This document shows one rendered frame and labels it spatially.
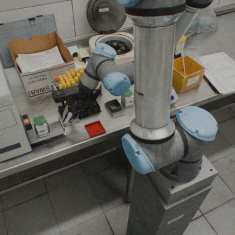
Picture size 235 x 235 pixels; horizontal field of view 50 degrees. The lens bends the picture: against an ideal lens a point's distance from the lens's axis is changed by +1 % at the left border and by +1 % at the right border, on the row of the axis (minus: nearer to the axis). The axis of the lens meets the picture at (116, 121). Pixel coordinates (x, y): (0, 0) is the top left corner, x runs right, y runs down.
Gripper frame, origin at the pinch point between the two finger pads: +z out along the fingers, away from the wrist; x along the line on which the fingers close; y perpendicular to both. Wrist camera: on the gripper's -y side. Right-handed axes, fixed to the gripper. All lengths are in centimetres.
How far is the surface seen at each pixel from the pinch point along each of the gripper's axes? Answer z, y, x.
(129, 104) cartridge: -12.6, 28.3, 1.7
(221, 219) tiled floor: 38, 118, -42
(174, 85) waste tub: -26, 51, 4
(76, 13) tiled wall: -26, 18, 60
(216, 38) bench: -50, 96, 32
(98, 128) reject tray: -2.7, 13.9, -4.3
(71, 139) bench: 3.5, 3.4, -5.1
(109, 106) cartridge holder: -9.0, 19.7, 3.4
